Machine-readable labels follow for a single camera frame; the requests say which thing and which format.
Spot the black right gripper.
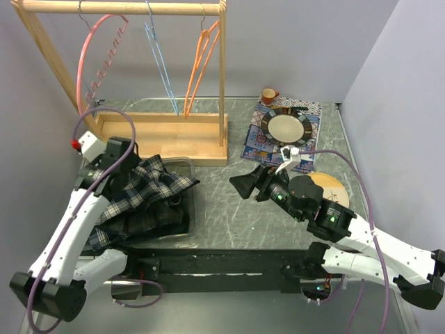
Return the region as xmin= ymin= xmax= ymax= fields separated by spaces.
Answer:
xmin=229 ymin=162 xmax=305 ymax=222

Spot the navy cream plaid skirt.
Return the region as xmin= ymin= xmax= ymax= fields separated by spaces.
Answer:
xmin=88 ymin=154 xmax=200 ymax=250

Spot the light blue wire hanger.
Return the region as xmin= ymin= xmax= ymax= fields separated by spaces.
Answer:
xmin=143 ymin=1 xmax=179 ymax=116

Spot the pink hanger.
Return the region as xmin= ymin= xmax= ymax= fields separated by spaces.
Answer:
xmin=75 ymin=0 xmax=130 ymax=118

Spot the orange plastic hanger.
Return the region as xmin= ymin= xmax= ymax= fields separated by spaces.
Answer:
xmin=184 ymin=4 xmax=220 ymax=118

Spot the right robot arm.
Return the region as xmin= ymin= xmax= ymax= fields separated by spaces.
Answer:
xmin=229 ymin=165 xmax=444 ymax=310

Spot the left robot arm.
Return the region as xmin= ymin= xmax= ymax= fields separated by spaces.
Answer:
xmin=9 ymin=136 xmax=140 ymax=322

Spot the patterned blue placemat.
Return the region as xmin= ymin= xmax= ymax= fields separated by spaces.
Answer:
xmin=241 ymin=96 xmax=323 ymax=166

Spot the clear plastic bin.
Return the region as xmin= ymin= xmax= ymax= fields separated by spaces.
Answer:
xmin=125 ymin=158 xmax=197 ymax=244

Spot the wooden clothes rack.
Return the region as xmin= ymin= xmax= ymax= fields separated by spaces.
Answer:
xmin=11 ymin=1 xmax=229 ymax=167

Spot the black rimmed cream plate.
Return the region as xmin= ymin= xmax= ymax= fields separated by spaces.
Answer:
xmin=260 ymin=106 xmax=314 ymax=147

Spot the yellow plate with twig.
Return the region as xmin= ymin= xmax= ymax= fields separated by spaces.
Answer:
xmin=309 ymin=172 xmax=350 ymax=208

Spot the dark green cutlery back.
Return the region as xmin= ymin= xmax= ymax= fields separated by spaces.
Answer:
xmin=291 ymin=106 xmax=309 ymax=112

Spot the orange cup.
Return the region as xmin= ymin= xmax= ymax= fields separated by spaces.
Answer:
xmin=261 ymin=88 xmax=280 ymax=105

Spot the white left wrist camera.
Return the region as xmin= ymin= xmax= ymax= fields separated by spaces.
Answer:
xmin=71 ymin=131 xmax=106 ymax=163

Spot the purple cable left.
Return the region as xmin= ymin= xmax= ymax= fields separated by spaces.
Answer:
xmin=26 ymin=106 xmax=164 ymax=332

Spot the purple cable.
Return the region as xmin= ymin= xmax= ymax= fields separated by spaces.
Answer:
xmin=298 ymin=149 xmax=390 ymax=334
xmin=26 ymin=106 xmax=164 ymax=332

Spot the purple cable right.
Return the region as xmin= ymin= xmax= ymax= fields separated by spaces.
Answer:
xmin=298 ymin=149 xmax=390 ymax=334

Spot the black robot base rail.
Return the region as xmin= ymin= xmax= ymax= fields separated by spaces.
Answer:
xmin=111 ymin=246 xmax=345 ymax=302

